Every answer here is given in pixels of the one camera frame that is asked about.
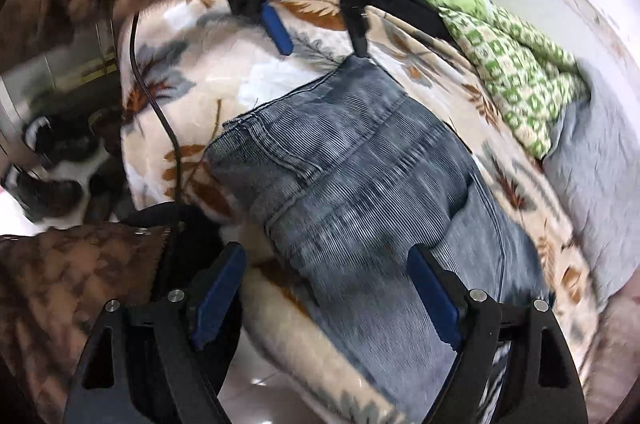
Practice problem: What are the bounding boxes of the grey denim pants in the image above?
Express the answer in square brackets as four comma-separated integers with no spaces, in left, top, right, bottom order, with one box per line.
[205,57,549,422]

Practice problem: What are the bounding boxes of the black garment on bed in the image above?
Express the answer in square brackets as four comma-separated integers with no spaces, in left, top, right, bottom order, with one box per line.
[370,0,454,44]

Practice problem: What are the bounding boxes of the leaf pattern fleece blanket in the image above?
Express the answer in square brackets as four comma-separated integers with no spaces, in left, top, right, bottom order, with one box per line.
[119,0,598,423]

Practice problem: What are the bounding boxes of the black shoes on floor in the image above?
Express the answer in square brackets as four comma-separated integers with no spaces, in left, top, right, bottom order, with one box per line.
[1,106,126,224]

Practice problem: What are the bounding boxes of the green patterned quilt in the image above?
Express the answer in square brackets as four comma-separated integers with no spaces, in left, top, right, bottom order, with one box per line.
[426,0,588,160]

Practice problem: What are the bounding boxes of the grey quilted pillow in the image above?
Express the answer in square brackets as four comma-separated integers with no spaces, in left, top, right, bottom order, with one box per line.
[542,59,639,308]

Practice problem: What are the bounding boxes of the black cable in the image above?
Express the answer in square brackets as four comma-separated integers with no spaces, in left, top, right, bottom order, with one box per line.
[128,10,182,205]

